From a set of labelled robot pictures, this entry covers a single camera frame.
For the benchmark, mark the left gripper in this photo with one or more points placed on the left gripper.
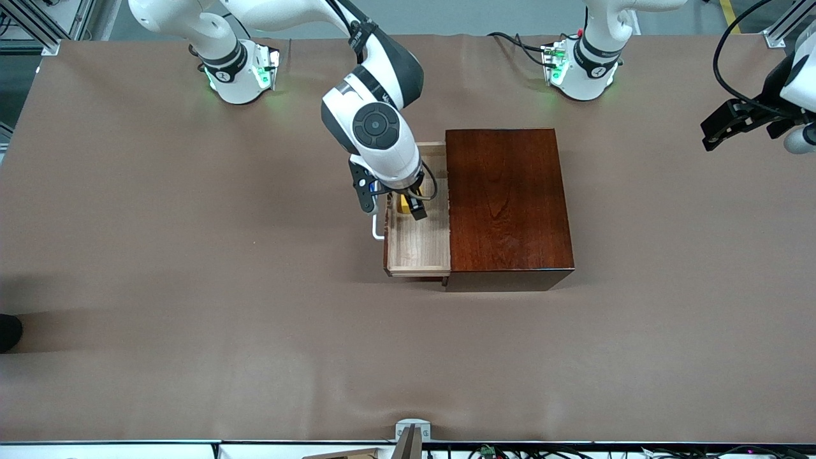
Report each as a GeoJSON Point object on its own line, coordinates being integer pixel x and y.
{"type": "Point", "coordinates": [756, 112]}

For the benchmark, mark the yellow block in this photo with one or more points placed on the yellow block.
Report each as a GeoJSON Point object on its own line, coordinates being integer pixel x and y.
{"type": "Point", "coordinates": [405, 204]}

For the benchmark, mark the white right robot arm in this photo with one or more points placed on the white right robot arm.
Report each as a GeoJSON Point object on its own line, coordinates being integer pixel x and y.
{"type": "Point", "coordinates": [376, 127]}

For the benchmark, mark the dark red-brown wooden cabinet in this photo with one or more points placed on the dark red-brown wooden cabinet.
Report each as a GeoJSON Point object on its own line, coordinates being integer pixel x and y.
{"type": "Point", "coordinates": [510, 210]}

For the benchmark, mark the brown table cover cloth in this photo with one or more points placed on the brown table cover cloth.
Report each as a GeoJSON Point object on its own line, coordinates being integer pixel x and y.
{"type": "Point", "coordinates": [255, 319]}

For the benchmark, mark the light wooden board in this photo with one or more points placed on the light wooden board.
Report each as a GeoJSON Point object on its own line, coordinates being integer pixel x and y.
{"type": "Point", "coordinates": [350, 455]}

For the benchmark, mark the black round object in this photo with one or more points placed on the black round object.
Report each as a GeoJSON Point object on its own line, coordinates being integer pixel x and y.
{"type": "Point", "coordinates": [7, 335]}

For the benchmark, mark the aluminium frame profile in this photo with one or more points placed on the aluminium frame profile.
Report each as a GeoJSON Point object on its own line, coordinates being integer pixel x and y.
{"type": "Point", "coordinates": [774, 39]}
{"type": "Point", "coordinates": [38, 35]}

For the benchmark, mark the grey metal clamp bracket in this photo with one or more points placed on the grey metal clamp bracket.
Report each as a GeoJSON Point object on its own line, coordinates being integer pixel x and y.
{"type": "Point", "coordinates": [413, 422]}

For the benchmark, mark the aluminium frame post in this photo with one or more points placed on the aluminium frame post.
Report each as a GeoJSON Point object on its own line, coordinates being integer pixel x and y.
{"type": "Point", "coordinates": [95, 16]}

